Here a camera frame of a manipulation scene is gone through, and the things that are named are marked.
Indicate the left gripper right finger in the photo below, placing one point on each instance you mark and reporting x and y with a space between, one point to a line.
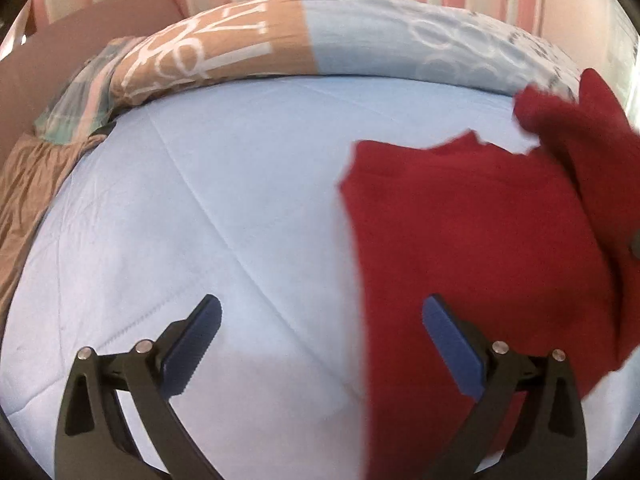
549 438

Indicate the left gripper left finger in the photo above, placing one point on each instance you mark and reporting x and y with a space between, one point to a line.
93 439

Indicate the red knit sweater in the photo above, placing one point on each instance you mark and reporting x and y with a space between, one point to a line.
539 250

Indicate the tan folded garment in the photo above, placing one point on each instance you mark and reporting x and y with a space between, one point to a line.
31 176

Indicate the light blue quilted bedspread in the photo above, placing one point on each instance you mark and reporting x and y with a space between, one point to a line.
231 191

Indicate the plaid pastel pillow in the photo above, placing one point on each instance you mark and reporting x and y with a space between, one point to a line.
84 103

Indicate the pink upholstered headboard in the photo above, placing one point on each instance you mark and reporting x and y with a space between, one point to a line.
34 72

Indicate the blue and tan folded duvet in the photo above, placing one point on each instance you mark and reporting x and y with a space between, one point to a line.
381 38

